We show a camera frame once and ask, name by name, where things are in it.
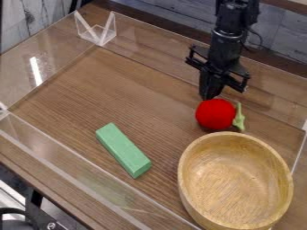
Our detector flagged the clear acrylic tray walls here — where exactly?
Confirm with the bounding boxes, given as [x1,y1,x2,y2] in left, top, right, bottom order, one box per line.
[0,8,307,230]

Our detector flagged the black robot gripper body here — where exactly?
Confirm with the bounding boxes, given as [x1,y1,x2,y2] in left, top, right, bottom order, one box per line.
[186,29,251,93]

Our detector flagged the red plush fruit green leaf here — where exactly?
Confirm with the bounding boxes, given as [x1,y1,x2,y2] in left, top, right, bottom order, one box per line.
[195,99,245,131]

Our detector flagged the wooden bowl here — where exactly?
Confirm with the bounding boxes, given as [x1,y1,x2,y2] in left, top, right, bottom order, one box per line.
[178,131,294,230]

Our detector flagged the black table leg bracket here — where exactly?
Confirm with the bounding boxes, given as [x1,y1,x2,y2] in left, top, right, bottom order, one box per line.
[26,190,68,230]

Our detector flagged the black cable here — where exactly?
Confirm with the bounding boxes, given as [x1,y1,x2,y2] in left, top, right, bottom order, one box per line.
[0,207,34,230]

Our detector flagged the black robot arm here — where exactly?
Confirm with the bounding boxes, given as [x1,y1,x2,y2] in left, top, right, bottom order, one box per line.
[186,0,261,100]

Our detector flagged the green rectangular block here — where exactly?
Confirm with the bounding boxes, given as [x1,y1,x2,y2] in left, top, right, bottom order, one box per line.
[96,123,152,179]

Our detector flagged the clear acrylic corner bracket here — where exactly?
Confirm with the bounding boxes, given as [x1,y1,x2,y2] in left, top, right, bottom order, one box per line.
[74,11,116,47]

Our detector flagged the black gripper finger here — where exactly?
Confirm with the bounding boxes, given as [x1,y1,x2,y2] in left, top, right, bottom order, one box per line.
[207,75,225,100]
[199,68,215,100]

